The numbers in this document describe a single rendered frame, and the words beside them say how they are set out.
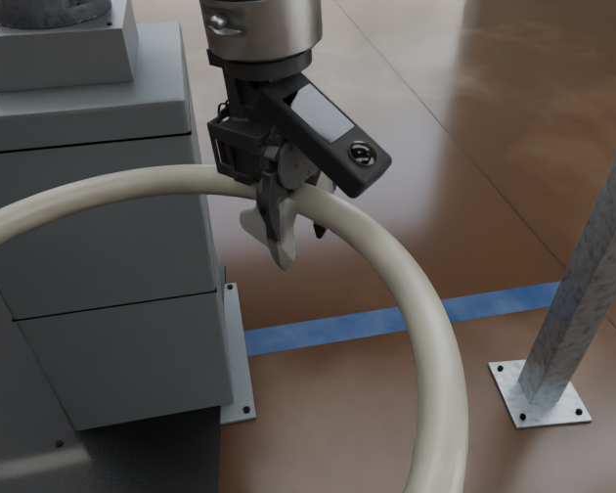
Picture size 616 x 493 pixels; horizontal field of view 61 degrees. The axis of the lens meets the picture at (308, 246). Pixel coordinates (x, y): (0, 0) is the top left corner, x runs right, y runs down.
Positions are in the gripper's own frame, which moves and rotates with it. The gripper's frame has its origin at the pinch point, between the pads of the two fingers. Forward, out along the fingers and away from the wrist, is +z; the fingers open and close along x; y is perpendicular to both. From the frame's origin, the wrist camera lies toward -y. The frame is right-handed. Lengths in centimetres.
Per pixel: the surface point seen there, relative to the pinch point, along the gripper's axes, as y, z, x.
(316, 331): 40, 86, -47
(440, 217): 34, 90, -120
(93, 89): 51, -2, -12
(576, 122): 14, 97, -231
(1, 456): 77, 78, 30
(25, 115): 53, -2, 0
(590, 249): -21, 39, -64
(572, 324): -22, 58, -61
